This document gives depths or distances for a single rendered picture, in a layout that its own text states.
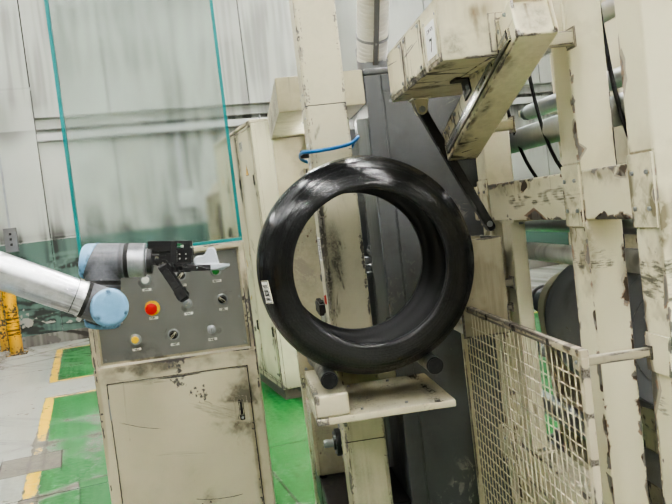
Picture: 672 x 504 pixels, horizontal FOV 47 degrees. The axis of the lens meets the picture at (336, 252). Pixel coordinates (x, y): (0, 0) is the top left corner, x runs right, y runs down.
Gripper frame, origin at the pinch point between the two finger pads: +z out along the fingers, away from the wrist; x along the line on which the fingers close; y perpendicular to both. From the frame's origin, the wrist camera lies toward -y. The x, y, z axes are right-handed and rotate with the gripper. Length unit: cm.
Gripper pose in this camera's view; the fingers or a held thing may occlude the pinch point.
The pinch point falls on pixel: (224, 267)
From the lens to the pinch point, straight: 205.9
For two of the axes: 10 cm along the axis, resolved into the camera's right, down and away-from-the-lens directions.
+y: 0.0, -10.0, -0.4
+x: -1.2, -0.4, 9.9
